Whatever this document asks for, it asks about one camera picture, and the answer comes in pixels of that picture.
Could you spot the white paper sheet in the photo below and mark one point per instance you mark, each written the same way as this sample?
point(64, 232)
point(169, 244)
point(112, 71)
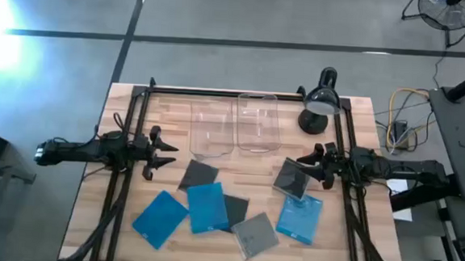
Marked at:
point(400, 197)

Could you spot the black desk lamp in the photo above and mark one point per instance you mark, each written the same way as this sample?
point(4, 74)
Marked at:
point(323, 99)

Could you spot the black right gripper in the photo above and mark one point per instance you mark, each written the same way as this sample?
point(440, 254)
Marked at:
point(337, 165)

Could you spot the opaque blue jewel case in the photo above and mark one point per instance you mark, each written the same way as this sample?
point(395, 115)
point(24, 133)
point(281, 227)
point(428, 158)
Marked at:
point(159, 220)
point(207, 208)

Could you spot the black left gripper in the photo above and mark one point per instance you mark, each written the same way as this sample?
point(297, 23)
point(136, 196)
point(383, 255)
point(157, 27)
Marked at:
point(150, 158)

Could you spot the grey clear jewel case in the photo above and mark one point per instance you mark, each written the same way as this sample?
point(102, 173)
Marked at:
point(255, 235)

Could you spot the black side table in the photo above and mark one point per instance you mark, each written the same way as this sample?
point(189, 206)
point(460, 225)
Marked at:
point(462, 140)

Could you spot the clear plastic bin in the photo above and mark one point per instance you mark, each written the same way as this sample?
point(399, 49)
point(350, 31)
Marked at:
point(212, 133)
point(259, 124)

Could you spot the black floor fan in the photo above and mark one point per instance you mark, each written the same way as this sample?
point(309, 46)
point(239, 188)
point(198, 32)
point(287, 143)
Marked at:
point(450, 14)

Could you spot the black clear-edged jewel case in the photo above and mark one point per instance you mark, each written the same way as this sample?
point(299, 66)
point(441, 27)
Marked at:
point(291, 179)

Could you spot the black power adapter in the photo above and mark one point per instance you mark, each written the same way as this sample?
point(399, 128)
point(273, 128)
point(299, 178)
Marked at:
point(400, 132)

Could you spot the black metal table frame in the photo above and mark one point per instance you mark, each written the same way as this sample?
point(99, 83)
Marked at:
point(218, 93)

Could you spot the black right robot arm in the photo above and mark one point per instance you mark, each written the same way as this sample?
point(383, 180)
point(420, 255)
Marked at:
point(400, 167)

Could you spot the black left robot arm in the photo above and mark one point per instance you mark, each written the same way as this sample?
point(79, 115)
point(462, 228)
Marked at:
point(73, 150)

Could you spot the translucent blue jewel case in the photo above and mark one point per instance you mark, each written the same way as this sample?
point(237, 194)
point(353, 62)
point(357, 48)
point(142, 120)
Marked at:
point(300, 219)

